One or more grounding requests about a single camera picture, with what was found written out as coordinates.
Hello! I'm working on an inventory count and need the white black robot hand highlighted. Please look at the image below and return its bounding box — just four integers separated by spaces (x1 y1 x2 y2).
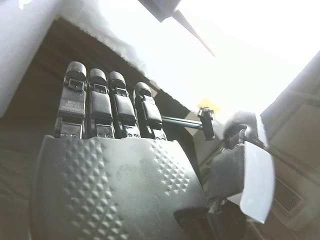
29 61 276 240

